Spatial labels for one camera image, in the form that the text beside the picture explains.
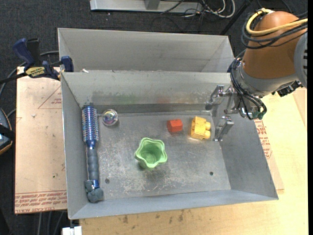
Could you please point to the shiny round glass knob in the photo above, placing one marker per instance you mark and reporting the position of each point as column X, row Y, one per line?
column 109, row 117

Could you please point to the red toy block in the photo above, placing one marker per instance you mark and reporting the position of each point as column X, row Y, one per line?
column 174, row 125

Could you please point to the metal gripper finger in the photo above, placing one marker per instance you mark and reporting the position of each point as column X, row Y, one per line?
column 223, row 127
column 214, row 97

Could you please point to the grey lumpy object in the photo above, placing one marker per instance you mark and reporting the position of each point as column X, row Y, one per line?
column 94, row 195

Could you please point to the grey metal bin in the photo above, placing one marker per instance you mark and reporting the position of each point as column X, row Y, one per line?
column 185, row 180

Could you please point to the yellow toy brick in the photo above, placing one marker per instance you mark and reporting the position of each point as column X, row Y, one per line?
column 199, row 130

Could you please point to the brown cardboard board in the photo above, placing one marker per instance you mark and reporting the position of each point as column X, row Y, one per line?
column 39, row 136

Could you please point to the green star-shaped cup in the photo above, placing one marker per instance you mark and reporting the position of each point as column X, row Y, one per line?
column 150, row 153

